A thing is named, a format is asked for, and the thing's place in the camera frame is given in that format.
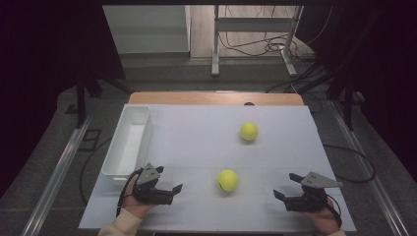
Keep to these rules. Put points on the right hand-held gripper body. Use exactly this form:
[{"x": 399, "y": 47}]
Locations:
[{"x": 308, "y": 196}]

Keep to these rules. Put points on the white cabinet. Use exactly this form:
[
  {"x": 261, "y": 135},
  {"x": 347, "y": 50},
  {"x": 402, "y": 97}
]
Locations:
[{"x": 147, "y": 29}]

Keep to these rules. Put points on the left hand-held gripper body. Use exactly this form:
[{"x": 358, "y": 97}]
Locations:
[{"x": 147, "y": 178}]

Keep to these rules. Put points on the black tripod stand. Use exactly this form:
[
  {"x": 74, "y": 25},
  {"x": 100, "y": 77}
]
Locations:
[
  {"x": 80, "y": 98},
  {"x": 348, "y": 98}
]

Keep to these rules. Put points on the person's right hand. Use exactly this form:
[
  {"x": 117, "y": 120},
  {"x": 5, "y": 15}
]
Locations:
[{"x": 323, "y": 221}]

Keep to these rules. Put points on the white plastic bin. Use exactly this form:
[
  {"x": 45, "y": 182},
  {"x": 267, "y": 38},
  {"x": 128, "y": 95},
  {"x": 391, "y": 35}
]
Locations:
[{"x": 129, "y": 147}]

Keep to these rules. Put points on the aluminium floor rail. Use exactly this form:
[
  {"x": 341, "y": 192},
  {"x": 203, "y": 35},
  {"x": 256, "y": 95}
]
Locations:
[
  {"x": 54, "y": 183},
  {"x": 370, "y": 177}
]

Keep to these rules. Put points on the person's left hand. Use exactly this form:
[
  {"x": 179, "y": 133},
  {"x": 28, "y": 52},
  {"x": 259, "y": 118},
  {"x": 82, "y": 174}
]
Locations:
[{"x": 132, "y": 205}]

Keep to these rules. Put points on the white table sheet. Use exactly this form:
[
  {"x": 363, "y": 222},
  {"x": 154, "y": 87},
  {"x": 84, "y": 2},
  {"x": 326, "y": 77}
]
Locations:
[{"x": 203, "y": 147}]

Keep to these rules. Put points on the yellow tennis ball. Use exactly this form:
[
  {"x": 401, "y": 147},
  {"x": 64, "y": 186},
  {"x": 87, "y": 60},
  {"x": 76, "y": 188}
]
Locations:
[
  {"x": 249, "y": 131},
  {"x": 227, "y": 180}
]

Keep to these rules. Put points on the white metal desk frame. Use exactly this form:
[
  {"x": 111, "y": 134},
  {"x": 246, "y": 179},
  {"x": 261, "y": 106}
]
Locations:
[{"x": 252, "y": 24}]

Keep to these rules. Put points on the dark curtain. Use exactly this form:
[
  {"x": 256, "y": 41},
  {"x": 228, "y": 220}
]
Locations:
[
  {"x": 39, "y": 65},
  {"x": 387, "y": 65}
]

